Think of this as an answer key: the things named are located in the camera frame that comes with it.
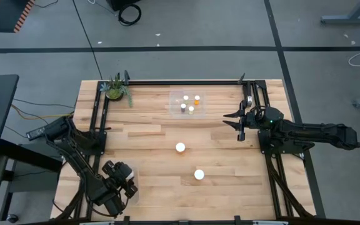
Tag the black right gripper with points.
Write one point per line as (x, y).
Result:
(252, 120)

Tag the grey table base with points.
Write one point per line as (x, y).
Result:
(348, 19)

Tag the potted green succulent plant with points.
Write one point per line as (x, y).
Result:
(115, 92)

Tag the clear plastic bin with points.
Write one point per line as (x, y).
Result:
(135, 201)
(175, 114)

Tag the black table-level camera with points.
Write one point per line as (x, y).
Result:
(248, 92)

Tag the small orange bottle white cap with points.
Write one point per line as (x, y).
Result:
(197, 99)

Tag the black desk foot beam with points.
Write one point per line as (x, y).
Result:
(27, 154)

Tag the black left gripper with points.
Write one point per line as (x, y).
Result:
(119, 175)

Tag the black mat with orange stripes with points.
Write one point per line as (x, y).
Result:
(2, 15)

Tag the small purple bottle white cap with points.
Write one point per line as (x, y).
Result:
(183, 107)

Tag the black power adapter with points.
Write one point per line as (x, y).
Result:
(35, 133)

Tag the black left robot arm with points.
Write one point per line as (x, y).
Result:
(83, 168)

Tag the black aluminium table frame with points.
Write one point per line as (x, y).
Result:
(183, 82)

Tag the black box on floor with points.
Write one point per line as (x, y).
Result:
(117, 3)

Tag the small yellow bottle white cap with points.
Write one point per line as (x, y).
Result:
(185, 97)
(191, 109)

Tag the large orange bottle white cap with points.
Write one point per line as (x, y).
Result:
(180, 147)

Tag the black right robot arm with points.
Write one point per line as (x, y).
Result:
(317, 132)

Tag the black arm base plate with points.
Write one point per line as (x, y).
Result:
(292, 148)
(102, 150)

